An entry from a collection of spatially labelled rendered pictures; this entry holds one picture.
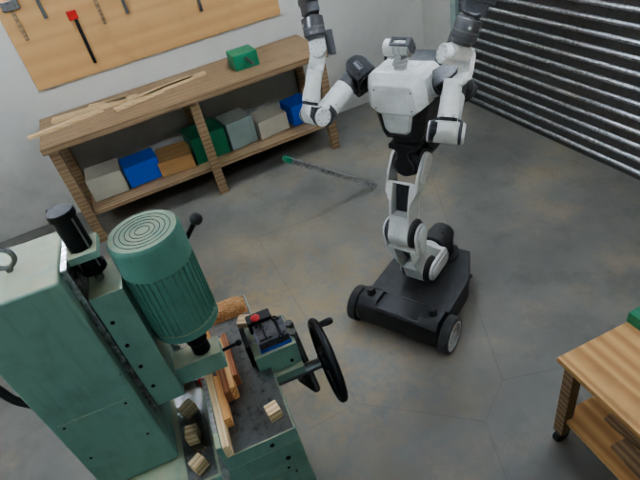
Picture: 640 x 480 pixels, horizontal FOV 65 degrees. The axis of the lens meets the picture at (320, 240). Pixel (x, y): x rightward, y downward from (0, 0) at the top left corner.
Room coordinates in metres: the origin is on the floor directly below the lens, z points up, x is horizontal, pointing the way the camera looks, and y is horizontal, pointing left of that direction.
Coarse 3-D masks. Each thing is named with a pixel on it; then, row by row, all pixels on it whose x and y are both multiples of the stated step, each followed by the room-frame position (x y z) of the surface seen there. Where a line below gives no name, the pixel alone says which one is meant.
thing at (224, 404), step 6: (216, 378) 1.00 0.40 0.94; (216, 384) 0.98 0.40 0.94; (216, 390) 0.95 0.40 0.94; (222, 390) 0.95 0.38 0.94; (222, 396) 0.93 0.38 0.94; (222, 402) 0.91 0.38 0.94; (228, 402) 0.93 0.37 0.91; (222, 408) 0.89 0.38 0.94; (228, 408) 0.89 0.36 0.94; (222, 414) 0.87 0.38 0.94; (228, 414) 0.86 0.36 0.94; (228, 420) 0.85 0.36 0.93; (228, 426) 0.85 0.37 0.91
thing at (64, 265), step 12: (60, 264) 0.92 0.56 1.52; (72, 276) 0.90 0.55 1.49; (84, 276) 0.97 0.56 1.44; (72, 288) 0.89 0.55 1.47; (84, 288) 0.93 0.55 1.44; (84, 300) 0.89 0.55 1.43; (96, 324) 0.89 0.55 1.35; (108, 336) 0.89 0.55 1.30; (120, 360) 0.89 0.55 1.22; (132, 372) 0.89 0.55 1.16; (144, 396) 0.89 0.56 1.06; (156, 408) 0.89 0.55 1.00
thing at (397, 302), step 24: (432, 240) 2.09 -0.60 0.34; (456, 264) 2.04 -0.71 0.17; (384, 288) 1.99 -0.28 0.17; (408, 288) 1.95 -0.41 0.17; (432, 288) 1.90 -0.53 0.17; (456, 288) 1.86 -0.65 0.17; (360, 312) 1.90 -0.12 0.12; (384, 312) 1.80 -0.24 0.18; (408, 312) 1.75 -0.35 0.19; (432, 312) 1.67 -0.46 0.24; (456, 312) 1.78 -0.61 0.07; (408, 336) 1.71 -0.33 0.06; (432, 336) 1.61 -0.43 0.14
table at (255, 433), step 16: (240, 336) 1.18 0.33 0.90; (240, 352) 1.11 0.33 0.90; (240, 368) 1.05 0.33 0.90; (256, 368) 1.03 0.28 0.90; (288, 368) 1.03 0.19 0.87; (304, 368) 1.03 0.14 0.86; (256, 384) 0.97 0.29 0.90; (272, 384) 0.96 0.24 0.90; (240, 400) 0.93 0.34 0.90; (256, 400) 0.92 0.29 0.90; (272, 400) 0.90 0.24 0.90; (240, 416) 0.88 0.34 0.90; (256, 416) 0.86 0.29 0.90; (288, 416) 0.84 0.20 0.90; (240, 432) 0.82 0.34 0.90; (256, 432) 0.81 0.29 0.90; (272, 432) 0.80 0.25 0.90; (288, 432) 0.80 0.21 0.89; (240, 448) 0.78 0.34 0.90; (256, 448) 0.77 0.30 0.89; (272, 448) 0.78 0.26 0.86; (240, 464) 0.76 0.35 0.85
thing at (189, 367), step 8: (216, 336) 1.04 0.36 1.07; (216, 344) 1.01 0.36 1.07; (176, 352) 1.01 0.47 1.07; (184, 352) 1.01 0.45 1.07; (192, 352) 1.00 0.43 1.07; (208, 352) 0.99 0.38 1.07; (216, 352) 0.98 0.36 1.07; (224, 352) 1.03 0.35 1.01; (176, 360) 0.98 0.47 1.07; (184, 360) 0.98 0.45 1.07; (192, 360) 0.97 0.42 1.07; (200, 360) 0.97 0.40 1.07; (208, 360) 0.97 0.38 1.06; (216, 360) 0.97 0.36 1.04; (224, 360) 0.98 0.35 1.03; (176, 368) 0.96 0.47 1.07; (184, 368) 0.96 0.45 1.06; (192, 368) 0.96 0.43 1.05; (200, 368) 0.96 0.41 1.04; (208, 368) 0.97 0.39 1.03; (216, 368) 0.97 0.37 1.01; (184, 376) 0.95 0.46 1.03; (192, 376) 0.96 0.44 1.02; (200, 376) 0.96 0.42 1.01; (184, 384) 0.95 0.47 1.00
